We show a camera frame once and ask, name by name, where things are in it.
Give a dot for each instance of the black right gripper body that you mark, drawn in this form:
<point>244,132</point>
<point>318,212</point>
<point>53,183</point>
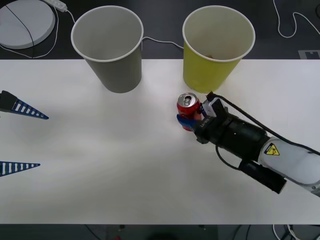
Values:
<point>212,130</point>

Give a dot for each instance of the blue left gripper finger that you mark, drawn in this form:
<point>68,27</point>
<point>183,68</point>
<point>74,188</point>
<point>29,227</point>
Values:
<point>7,167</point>
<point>10,103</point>

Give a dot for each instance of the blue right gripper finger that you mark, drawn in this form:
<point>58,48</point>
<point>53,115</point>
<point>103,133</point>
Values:
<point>187,122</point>
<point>201,108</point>

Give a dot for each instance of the red drink can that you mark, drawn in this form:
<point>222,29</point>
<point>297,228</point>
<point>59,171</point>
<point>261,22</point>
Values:
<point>186,110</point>

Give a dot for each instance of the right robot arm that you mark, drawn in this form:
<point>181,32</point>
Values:
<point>287,157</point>

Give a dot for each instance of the yellow-green plastic waste bin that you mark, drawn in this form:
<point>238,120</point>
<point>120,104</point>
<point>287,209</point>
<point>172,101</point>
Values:
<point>205,75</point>

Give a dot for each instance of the small orange object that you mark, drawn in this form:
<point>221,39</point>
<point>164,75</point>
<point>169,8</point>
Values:
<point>209,56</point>

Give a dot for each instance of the round white disc base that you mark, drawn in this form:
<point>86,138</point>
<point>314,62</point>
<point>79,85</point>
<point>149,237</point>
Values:
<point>15,35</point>

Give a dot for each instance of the grey plastic waste bin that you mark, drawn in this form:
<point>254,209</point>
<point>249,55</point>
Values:
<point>117,75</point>

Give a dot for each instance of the white power strip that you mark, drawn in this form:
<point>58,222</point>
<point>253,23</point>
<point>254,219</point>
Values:
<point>58,4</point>

